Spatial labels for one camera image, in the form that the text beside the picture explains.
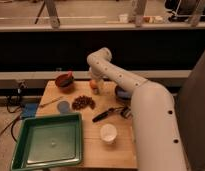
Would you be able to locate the small grey round lid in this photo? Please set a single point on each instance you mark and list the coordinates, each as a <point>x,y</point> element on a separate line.
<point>63,107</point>

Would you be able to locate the pile of brown nuts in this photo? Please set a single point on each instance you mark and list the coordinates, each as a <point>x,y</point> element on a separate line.
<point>82,102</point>

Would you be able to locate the red yellow apple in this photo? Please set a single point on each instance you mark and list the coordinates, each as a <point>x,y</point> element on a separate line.
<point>93,84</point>

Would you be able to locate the white plastic cup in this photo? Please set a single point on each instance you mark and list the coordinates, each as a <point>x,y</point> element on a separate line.
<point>108,133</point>

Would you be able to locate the red bowl with utensil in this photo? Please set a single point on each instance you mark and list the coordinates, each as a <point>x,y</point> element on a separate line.
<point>64,80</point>

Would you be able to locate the wooden stick utensil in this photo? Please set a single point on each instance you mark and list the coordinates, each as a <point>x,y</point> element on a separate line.
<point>50,102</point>

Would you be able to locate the dark bowl with blue sponge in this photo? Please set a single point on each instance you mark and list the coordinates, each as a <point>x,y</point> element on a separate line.
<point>122,94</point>

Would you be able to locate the blue power box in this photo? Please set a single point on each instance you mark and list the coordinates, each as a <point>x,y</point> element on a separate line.
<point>29,110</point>

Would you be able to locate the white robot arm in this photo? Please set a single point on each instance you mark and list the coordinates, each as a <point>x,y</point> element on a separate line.
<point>157,140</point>

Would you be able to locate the wooden board table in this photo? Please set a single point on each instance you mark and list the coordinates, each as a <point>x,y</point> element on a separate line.
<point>96,153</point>

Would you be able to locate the green plastic tray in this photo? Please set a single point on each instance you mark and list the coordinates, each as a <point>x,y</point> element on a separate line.
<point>48,141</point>

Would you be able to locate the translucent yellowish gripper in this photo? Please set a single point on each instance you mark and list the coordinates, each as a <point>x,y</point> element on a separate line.
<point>100,84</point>

